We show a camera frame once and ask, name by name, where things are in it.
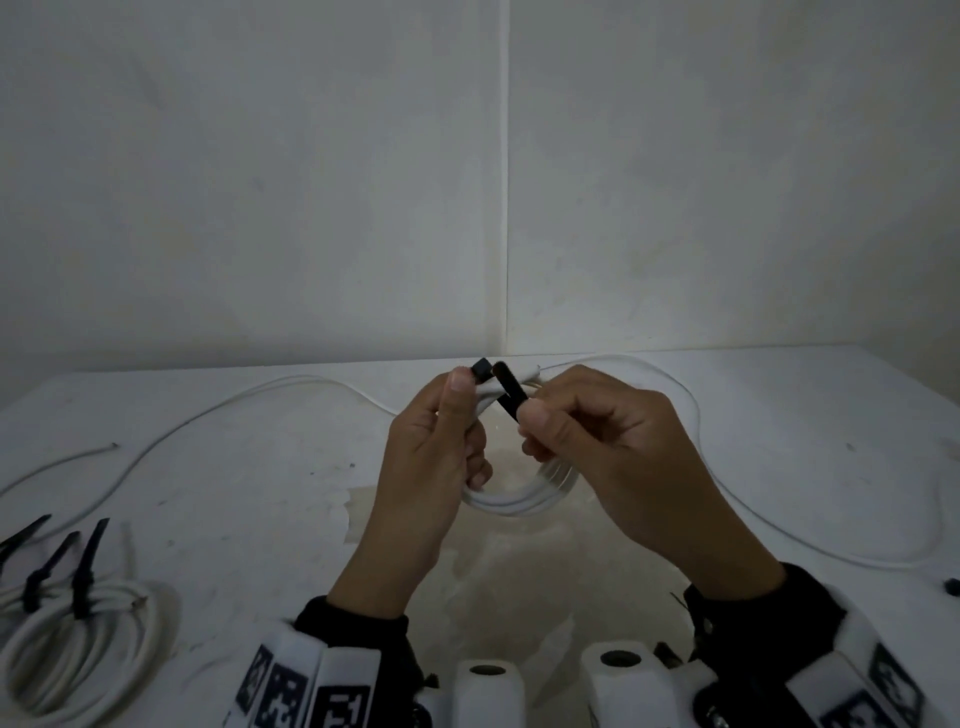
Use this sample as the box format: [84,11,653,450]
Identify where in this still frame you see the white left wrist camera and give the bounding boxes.
[449,659,526,728]

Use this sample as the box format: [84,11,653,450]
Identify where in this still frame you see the black plastic zip tie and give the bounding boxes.
[22,530,80,614]
[0,513,52,564]
[469,357,531,423]
[71,517,111,621]

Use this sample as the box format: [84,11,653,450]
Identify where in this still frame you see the person's left forearm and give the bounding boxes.
[327,524,451,620]

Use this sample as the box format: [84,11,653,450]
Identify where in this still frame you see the person's right hand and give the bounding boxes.
[517,365,787,603]

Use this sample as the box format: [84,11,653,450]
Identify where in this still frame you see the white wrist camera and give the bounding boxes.
[449,659,526,728]
[581,641,721,728]

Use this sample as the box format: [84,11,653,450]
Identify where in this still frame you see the black left wristband white markers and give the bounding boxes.
[221,596,425,728]

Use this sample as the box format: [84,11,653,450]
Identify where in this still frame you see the white cable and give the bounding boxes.
[0,353,950,571]
[0,577,76,624]
[0,581,163,725]
[461,371,583,519]

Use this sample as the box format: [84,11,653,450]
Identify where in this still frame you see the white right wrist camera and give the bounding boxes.
[581,641,721,728]

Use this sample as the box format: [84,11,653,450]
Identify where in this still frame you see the person's left hand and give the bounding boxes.
[371,365,495,583]

